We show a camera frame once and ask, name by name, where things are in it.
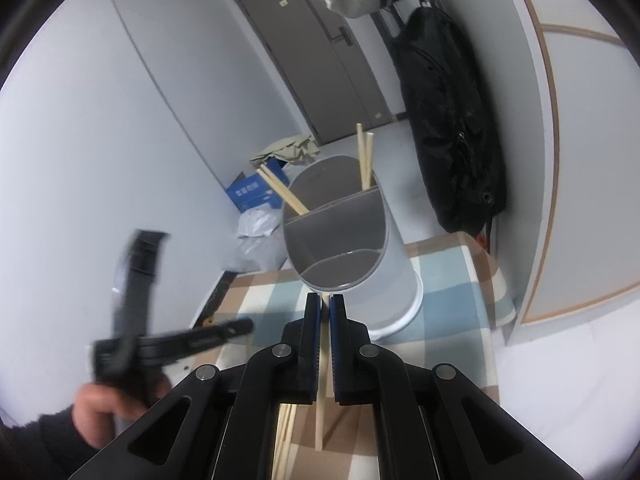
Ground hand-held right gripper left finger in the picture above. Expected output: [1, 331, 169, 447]
[70, 294, 322, 480]

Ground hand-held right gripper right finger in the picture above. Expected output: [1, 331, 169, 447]
[330, 294, 586, 480]

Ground white utensil holder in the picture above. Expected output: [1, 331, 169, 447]
[281, 155, 424, 346]

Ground wooden chopsticks compartment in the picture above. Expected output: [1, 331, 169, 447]
[261, 165, 311, 212]

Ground person's left forearm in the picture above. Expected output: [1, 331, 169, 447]
[0, 404, 101, 480]

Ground person's left hand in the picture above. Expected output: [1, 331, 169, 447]
[74, 374, 173, 450]

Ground large grey parcel bag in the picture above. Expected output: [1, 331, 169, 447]
[222, 232, 291, 273]

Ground checked mat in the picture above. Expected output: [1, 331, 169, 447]
[192, 237, 516, 480]

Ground small grey parcel bag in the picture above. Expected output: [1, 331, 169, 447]
[236, 207, 283, 238]

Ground blue cardboard box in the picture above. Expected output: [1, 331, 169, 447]
[225, 157, 291, 212]

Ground beige cloth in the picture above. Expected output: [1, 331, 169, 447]
[250, 135, 320, 168]

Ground black backpack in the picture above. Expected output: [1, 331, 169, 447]
[390, 0, 507, 235]

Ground grey door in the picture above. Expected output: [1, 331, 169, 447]
[235, 0, 403, 146]

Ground white cabinet wood trim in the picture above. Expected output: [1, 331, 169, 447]
[420, 0, 640, 346]

